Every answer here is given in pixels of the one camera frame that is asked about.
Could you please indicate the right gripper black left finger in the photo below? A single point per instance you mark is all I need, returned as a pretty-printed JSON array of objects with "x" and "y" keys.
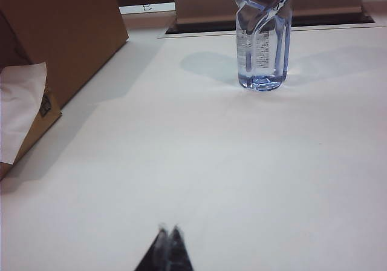
[{"x": 155, "y": 253}]

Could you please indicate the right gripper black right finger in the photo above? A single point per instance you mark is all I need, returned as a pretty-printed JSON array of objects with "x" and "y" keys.
[{"x": 178, "y": 253}]

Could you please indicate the clear plastic water bottle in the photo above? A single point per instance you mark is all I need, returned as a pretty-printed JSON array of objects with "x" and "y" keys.
[{"x": 263, "y": 56}]

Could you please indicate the white tissue sheet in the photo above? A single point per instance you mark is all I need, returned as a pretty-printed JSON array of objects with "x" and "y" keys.
[{"x": 18, "y": 107}]

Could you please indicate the upright brown cardboard box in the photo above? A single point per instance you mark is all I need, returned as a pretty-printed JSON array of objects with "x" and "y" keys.
[{"x": 75, "y": 35}]

